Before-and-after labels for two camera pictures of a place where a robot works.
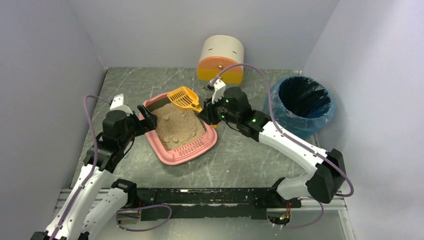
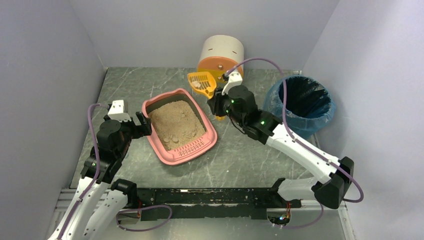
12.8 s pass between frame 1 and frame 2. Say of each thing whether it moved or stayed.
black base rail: stayed
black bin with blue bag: stayed
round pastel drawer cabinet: stayed
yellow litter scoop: moved
